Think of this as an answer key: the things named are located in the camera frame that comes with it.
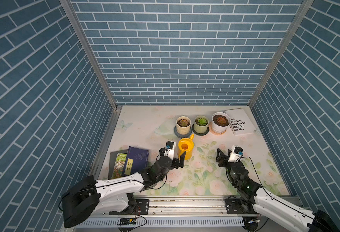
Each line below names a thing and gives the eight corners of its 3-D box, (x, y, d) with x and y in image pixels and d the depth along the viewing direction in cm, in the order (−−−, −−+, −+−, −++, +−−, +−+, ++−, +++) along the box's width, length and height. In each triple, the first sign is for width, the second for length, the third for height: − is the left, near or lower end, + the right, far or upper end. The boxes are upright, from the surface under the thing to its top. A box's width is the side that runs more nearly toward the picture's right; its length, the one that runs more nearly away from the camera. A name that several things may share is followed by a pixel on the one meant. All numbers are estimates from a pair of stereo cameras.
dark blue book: (127, 178, 86) (122, 172, 77) (133, 151, 97) (129, 143, 89) (146, 178, 86) (143, 172, 77) (149, 151, 97) (147, 143, 89)
